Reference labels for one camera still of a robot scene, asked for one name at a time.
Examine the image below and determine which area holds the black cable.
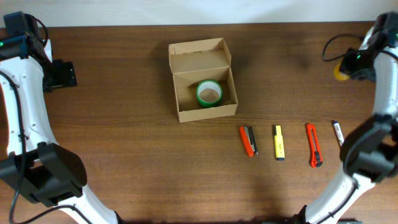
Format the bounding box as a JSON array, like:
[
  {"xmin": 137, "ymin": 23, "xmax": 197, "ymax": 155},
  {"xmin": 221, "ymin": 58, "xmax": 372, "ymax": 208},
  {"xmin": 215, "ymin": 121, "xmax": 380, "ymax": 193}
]
[
  {"xmin": 321, "ymin": 33, "xmax": 398, "ymax": 63},
  {"xmin": 0, "ymin": 17, "xmax": 94, "ymax": 224}
]

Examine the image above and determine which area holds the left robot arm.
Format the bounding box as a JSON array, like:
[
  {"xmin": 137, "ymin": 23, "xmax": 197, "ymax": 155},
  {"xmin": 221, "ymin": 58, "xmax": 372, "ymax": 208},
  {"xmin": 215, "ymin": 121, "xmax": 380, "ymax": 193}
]
[{"xmin": 1, "ymin": 12, "xmax": 122, "ymax": 223}]

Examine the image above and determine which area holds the left black cable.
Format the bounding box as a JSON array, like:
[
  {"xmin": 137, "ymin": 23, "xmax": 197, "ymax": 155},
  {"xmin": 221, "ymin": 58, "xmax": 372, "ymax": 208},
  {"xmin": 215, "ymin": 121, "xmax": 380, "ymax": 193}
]
[{"xmin": 0, "ymin": 17, "xmax": 94, "ymax": 224}]

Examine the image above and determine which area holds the yellow highlighter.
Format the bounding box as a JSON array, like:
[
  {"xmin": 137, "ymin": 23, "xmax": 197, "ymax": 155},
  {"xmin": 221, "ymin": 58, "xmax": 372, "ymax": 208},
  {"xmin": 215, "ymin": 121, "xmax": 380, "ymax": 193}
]
[{"xmin": 274, "ymin": 125, "xmax": 285, "ymax": 161}]

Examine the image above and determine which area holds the green tape roll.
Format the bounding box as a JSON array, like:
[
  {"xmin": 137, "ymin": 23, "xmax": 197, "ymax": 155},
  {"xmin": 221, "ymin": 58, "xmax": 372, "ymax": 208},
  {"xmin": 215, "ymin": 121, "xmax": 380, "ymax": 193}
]
[{"xmin": 196, "ymin": 80, "xmax": 223, "ymax": 108}]

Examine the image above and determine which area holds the orange stapler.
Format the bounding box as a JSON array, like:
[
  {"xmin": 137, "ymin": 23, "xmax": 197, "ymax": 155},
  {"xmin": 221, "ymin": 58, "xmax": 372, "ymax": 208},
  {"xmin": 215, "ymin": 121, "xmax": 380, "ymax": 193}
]
[{"xmin": 239, "ymin": 126, "xmax": 258, "ymax": 157}]

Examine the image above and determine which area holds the small yellow tape roll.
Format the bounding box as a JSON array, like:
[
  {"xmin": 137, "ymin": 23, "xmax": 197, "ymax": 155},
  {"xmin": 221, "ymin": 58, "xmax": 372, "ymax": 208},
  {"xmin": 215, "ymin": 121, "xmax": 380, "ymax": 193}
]
[{"xmin": 333, "ymin": 63, "xmax": 350, "ymax": 81}]

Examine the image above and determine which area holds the blue white marker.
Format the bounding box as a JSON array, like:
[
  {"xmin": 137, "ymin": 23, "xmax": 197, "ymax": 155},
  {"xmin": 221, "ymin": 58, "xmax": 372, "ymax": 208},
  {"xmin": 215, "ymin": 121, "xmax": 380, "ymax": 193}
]
[{"xmin": 332, "ymin": 121, "xmax": 345, "ymax": 147}]

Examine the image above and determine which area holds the right black cable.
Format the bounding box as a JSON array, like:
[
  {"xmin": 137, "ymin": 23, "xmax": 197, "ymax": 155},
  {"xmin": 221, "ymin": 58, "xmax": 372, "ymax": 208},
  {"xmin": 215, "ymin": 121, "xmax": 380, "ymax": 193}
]
[{"xmin": 321, "ymin": 33, "xmax": 398, "ymax": 63}]

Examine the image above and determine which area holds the brown cardboard box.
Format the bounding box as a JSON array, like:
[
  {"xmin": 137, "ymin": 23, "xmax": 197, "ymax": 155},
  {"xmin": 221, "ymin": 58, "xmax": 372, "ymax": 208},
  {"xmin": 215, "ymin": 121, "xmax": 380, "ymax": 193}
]
[{"xmin": 169, "ymin": 38, "xmax": 238, "ymax": 123}]

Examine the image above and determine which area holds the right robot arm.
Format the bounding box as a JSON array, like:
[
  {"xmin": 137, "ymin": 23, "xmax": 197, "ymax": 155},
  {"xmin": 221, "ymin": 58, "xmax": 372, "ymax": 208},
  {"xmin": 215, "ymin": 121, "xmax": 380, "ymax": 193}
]
[{"xmin": 289, "ymin": 11, "xmax": 397, "ymax": 223}]

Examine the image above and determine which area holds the orange utility knife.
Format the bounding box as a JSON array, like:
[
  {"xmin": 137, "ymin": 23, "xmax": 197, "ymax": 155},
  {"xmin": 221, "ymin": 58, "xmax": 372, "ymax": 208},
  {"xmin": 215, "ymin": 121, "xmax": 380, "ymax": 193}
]
[{"xmin": 305, "ymin": 123, "xmax": 323, "ymax": 168}]

